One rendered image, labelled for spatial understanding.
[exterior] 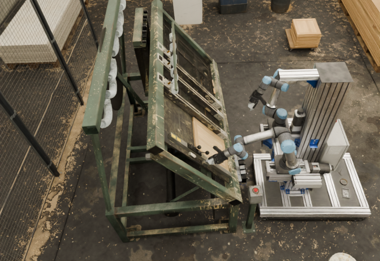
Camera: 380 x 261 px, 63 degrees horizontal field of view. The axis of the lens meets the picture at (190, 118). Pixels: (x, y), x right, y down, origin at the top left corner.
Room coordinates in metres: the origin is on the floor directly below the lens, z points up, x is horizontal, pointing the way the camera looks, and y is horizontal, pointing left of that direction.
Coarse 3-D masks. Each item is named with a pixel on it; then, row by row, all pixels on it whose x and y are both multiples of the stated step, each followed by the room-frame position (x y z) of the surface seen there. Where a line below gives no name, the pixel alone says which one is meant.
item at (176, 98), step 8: (160, 80) 2.13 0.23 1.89; (168, 80) 2.21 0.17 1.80; (168, 88) 2.14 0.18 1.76; (168, 96) 2.14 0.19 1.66; (176, 96) 2.14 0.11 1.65; (176, 104) 2.14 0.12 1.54; (184, 104) 2.14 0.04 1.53; (192, 112) 2.14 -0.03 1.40; (200, 112) 2.19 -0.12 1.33; (200, 120) 2.14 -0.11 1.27; (208, 120) 2.17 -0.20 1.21; (216, 128) 2.14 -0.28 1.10; (224, 136) 2.13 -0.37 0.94
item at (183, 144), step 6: (168, 138) 1.64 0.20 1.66; (174, 138) 1.64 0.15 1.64; (180, 144) 1.64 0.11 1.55; (186, 144) 1.66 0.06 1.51; (186, 150) 1.64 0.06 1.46; (198, 156) 1.63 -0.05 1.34; (204, 156) 1.66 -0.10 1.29; (216, 168) 1.63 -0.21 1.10; (222, 168) 1.66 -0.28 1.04; (228, 174) 1.64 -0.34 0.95
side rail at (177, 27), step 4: (164, 12) 3.52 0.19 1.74; (164, 16) 3.51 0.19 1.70; (168, 16) 3.52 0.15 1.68; (168, 20) 3.51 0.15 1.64; (172, 20) 3.54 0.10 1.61; (168, 24) 3.51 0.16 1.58; (176, 24) 3.54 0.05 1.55; (176, 28) 3.51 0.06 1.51; (180, 28) 3.54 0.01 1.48; (180, 32) 3.51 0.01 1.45; (184, 32) 3.54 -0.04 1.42; (184, 36) 3.51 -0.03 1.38; (188, 36) 3.54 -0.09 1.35; (188, 40) 3.50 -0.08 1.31; (192, 40) 3.54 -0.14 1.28; (192, 44) 3.50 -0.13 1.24; (196, 44) 3.54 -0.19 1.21; (196, 48) 3.50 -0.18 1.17; (200, 48) 3.54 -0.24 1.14; (200, 52) 3.50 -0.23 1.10; (204, 52) 3.54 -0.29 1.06; (204, 56) 3.50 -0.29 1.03; (208, 56) 3.54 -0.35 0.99; (208, 60) 3.50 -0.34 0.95
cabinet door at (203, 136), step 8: (192, 120) 2.08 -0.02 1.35; (200, 128) 2.04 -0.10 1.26; (200, 136) 1.92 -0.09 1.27; (208, 136) 2.00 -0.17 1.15; (216, 136) 2.08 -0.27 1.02; (200, 144) 1.81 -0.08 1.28; (208, 144) 1.88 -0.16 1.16; (216, 144) 1.97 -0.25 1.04; (216, 152) 1.85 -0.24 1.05; (224, 168) 1.71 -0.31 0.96
